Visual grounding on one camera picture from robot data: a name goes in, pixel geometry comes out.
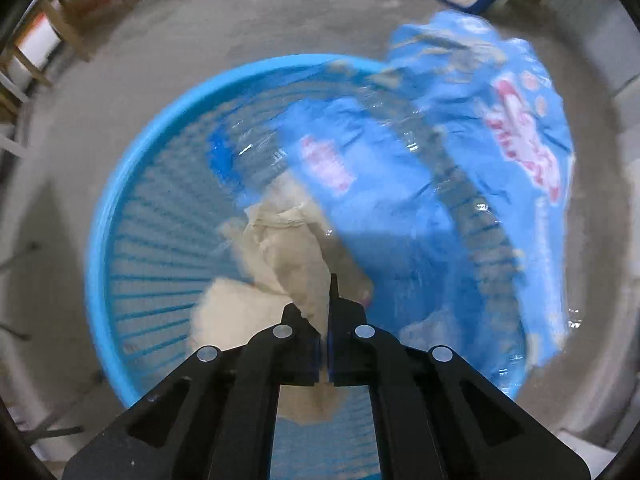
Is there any blue plastic snack bag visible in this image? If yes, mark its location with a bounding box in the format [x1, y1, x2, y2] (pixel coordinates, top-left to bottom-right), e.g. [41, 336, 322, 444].
[207, 11, 575, 396]

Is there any beige paper tissue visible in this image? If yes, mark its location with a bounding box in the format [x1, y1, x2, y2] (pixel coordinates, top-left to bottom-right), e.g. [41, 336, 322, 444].
[188, 169, 374, 426]

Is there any wooden chair black seat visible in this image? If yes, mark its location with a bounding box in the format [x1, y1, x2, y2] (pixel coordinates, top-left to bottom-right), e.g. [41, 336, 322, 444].
[1, 0, 132, 119]

